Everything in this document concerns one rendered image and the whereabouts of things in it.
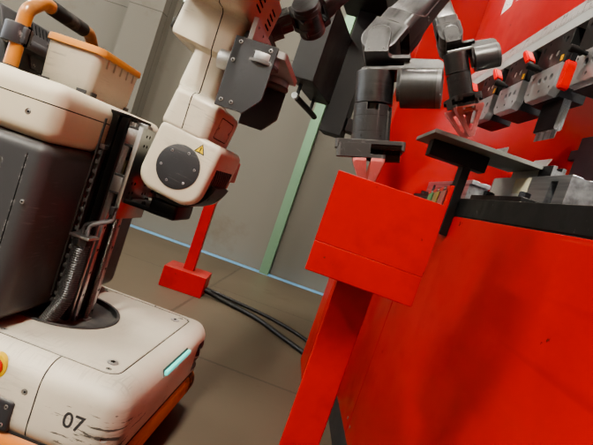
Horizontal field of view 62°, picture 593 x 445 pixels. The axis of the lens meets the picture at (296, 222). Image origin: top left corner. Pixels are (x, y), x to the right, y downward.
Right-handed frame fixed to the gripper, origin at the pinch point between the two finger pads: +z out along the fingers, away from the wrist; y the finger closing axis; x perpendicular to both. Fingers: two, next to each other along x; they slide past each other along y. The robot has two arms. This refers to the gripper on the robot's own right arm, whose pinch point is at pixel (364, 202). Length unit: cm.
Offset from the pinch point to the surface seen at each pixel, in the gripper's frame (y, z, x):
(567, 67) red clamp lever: 40, -32, 36
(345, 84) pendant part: -14, -61, 186
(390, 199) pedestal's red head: 3.5, -0.8, -5.2
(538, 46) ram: 44, -46, 67
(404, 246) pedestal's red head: 6.0, 5.7, -5.3
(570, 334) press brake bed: 27.1, 14.6, -9.8
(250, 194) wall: -96, 0, 343
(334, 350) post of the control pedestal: -2.9, 23.5, 1.4
